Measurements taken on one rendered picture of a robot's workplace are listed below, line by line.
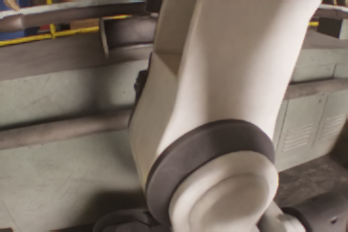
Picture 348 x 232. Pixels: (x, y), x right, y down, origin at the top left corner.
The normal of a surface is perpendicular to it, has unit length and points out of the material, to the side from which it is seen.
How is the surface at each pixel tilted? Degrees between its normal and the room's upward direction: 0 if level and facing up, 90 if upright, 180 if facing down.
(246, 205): 90
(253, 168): 90
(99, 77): 90
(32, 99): 90
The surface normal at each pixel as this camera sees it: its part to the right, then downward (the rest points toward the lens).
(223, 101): 0.29, 0.47
